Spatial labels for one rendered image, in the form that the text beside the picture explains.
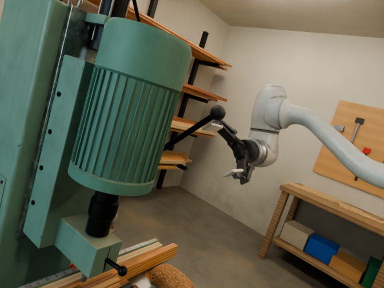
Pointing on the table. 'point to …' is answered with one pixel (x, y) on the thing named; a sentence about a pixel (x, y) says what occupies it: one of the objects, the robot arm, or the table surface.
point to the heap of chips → (168, 277)
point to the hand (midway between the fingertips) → (219, 149)
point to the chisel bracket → (86, 246)
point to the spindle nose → (101, 214)
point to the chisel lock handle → (117, 267)
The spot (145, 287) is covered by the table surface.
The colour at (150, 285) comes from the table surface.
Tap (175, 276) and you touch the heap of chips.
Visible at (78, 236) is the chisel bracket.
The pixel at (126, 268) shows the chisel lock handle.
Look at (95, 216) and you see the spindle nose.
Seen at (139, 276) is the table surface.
